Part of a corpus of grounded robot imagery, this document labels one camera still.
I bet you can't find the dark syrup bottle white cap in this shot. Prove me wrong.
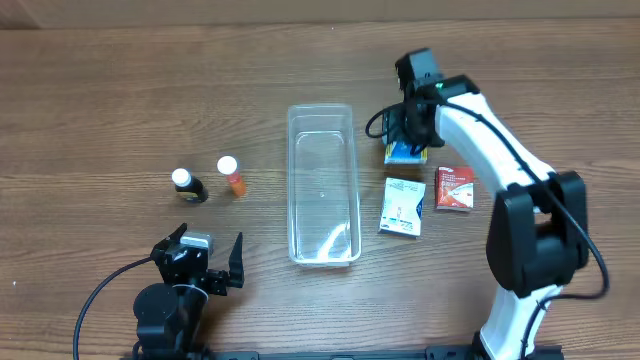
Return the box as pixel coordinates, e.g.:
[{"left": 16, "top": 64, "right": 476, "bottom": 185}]
[{"left": 171, "top": 168, "right": 208, "bottom": 203}]

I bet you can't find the blue yellow VapoDrops box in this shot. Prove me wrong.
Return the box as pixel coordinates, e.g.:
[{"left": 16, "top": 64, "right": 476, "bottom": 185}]
[{"left": 384, "top": 141, "right": 428, "bottom": 165}]

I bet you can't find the red white medicine box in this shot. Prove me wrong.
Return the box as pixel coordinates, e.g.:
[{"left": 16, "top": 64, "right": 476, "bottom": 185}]
[{"left": 435, "top": 166, "right": 474, "bottom": 212}]

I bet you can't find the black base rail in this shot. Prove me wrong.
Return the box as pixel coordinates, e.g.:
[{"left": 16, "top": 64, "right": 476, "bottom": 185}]
[{"left": 199, "top": 344, "right": 565, "bottom": 360}]

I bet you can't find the white blue medicine box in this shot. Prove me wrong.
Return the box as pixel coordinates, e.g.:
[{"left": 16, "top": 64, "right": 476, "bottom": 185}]
[{"left": 379, "top": 177, "right": 426, "bottom": 237}]

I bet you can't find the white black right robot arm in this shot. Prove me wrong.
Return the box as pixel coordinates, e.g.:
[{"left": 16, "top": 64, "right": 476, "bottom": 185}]
[{"left": 385, "top": 48, "right": 589, "bottom": 359}]

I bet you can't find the clear plastic container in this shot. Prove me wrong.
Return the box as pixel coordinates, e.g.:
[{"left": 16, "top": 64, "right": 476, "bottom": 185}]
[{"left": 287, "top": 104, "right": 362, "bottom": 267}]

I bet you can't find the orange tablet tube white cap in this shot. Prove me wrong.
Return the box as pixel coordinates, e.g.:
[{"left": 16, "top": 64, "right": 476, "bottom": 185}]
[{"left": 216, "top": 155, "right": 246, "bottom": 197}]

